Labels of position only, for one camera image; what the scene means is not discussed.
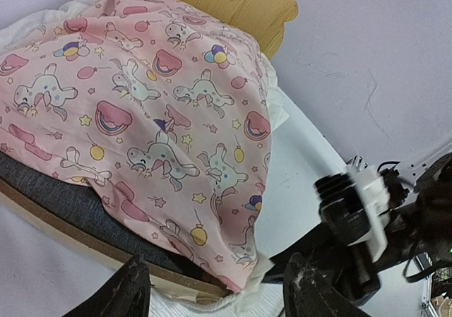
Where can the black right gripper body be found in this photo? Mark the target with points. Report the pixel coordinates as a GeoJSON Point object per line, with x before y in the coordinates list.
{"type": "Point", "coordinates": [349, 269]}

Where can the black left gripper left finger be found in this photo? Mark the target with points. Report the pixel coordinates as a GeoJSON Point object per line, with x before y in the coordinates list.
{"type": "Point", "coordinates": [125, 294]}

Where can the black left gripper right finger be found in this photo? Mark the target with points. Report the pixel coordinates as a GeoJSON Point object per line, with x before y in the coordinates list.
{"type": "Point", "coordinates": [307, 293]}

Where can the pink unicorn print blanket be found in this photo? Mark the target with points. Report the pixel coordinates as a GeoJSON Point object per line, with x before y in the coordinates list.
{"type": "Point", "coordinates": [165, 111]}

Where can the wooden pet bed frame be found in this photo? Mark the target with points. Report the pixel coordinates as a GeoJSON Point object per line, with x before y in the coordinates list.
{"type": "Point", "coordinates": [263, 19]}

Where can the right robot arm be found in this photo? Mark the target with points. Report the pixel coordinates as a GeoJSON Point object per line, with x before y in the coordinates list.
{"type": "Point", "coordinates": [432, 200]}

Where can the grey bed mattress pad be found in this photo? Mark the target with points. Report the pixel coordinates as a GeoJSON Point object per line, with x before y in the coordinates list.
{"type": "Point", "coordinates": [81, 207]}

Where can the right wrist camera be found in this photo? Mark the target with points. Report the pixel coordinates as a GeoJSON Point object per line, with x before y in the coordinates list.
{"type": "Point", "coordinates": [356, 204]}

